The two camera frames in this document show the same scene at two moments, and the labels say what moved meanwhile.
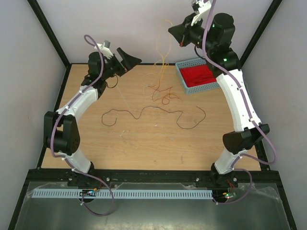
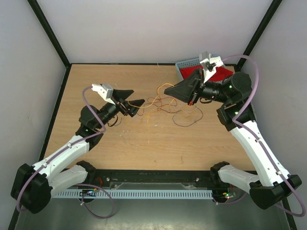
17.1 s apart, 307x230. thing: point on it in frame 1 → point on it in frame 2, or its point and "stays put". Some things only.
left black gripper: x=128 y=63 → x=123 y=95
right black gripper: x=182 y=33 → x=187 y=89
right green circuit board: x=229 y=195 stays put
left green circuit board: x=88 y=192 stays put
